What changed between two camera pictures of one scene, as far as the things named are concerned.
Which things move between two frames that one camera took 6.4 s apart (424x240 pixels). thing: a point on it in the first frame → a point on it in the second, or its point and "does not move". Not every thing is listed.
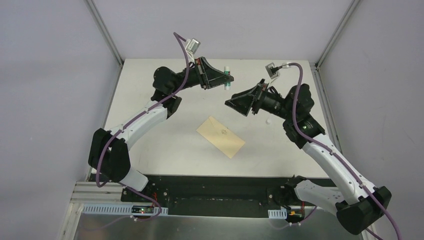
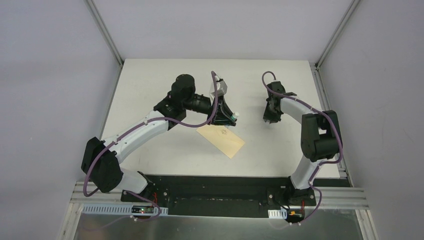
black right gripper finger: x=242 y=105 → x=269 y=113
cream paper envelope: x=221 y=136 does not move
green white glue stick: x=227 y=85 → x=235 y=115
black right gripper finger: x=247 y=101 → x=276 y=117
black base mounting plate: x=212 y=196 does not move
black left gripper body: x=202 y=73 → x=218 y=108
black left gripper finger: x=211 y=77 → x=224 y=117
